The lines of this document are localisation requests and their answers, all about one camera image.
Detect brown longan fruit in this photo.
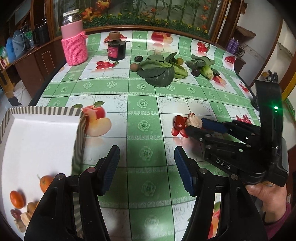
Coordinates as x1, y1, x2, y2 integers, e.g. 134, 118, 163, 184
27, 201, 39, 215

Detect beige ginger chunk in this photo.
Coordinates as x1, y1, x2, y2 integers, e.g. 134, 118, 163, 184
185, 113, 203, 128

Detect beige ginger piece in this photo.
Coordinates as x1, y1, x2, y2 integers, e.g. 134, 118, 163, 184
14, 212, 31, 233

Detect red jujube date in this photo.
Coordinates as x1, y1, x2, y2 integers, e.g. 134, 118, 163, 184
10, 209, 22, 220

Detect orange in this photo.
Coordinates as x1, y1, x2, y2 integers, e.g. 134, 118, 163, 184
37, 175, 54, 193

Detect orange tangerine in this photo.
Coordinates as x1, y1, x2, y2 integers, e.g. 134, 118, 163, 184
10, 190, 25, 209

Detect person's hand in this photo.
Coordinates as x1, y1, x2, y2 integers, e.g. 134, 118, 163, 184
245, 183, 287, 223

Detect small green bok choy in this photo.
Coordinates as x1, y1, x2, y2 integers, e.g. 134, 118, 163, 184
186, 54, 220, 80

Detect white tray striped rim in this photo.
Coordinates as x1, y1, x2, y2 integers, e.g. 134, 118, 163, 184
1, 106, 86, 240

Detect large green leafy vegetable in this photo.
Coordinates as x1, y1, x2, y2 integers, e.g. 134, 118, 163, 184
136, 52, 188, 87

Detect green checkered tablecloth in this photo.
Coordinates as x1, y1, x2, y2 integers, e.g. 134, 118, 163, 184
38, 30, 259, 240

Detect purple bottles on shelf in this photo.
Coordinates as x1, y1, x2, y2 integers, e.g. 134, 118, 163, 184
226, 37, 239, 54

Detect brown kiwi fruit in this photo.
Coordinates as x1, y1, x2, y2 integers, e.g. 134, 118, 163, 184
130, 63, 140, 72

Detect dark chestnut near greens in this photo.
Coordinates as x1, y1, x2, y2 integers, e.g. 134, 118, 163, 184
134, 55, 143, 63

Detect black jar pink label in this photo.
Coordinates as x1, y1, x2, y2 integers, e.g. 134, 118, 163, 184
107, 40, 126, 61

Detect brown tape roll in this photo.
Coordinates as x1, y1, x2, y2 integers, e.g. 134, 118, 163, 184
109, 31, 121, 41

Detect pink knitted sleeve bottle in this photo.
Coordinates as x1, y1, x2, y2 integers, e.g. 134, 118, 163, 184
61, 9, 88, 66

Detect grey kettle jug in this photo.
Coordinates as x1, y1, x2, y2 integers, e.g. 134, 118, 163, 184
12, 30, 30, 59

